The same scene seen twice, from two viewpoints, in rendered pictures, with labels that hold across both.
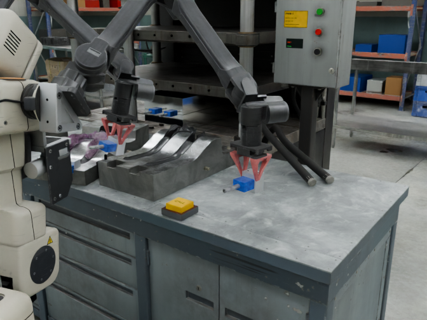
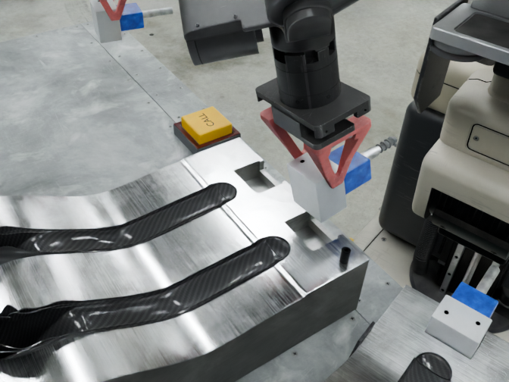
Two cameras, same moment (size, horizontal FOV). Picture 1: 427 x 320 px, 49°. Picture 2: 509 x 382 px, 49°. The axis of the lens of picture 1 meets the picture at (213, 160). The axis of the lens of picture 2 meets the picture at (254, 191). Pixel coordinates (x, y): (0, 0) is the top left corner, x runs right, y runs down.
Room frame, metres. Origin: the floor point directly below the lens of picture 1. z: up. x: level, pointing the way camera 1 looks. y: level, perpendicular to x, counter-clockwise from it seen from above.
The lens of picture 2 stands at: (1.95, 0.41, 1.34)
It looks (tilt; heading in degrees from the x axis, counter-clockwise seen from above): 42 degrees down; 198
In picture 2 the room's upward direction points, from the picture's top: 2 degrees clockwise
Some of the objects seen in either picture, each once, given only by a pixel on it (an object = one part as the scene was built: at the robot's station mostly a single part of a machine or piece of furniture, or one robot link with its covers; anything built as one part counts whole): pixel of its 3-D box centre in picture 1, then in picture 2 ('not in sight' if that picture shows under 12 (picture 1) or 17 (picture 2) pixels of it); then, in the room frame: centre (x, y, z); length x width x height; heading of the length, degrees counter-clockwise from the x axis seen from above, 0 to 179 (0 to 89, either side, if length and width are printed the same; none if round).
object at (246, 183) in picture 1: (241, 185); (134, 15); (1.18, -0.07, 0.93); 0.13 x 0.05 x 0.05; 133
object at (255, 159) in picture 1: (253, 163); not in sight; (1.20, -0.11, 0.99); 0.07 x 0.07 x 0.09; 44
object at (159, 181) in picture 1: (173, 155); (107, 290); (1.66, 0.15, 0.87); 0.50 x 0.26 x 0.14; 144
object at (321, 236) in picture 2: (116, 167); (312, 239); (1.51, 0.33, 0.87); 0.05 x 0.05 x 0.04; 54
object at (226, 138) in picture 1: (194, 120); not in sight; (2.72, 0.11, 0.76); 1.30 x 0.84 x 0.07; 54
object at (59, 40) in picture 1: (56, 40); not in sight; (7.50, 2.46, 0.94); 0.40 x 0.30 x 0.12; 55
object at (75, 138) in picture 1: (92, 138); not in sight; (1.79, 0.48, 0.90); 0.26 x 0.18 x 0.08; 161
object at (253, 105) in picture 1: (253, 114); not in sight; (1.21, -0.11, 1.12); 0.07 x 0.06 x 0.07; 111
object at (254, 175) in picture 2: (139, 173); (259, 186); (1.45, 0.24, 0.87); 0.05 x 0.05 x 0.04; 54
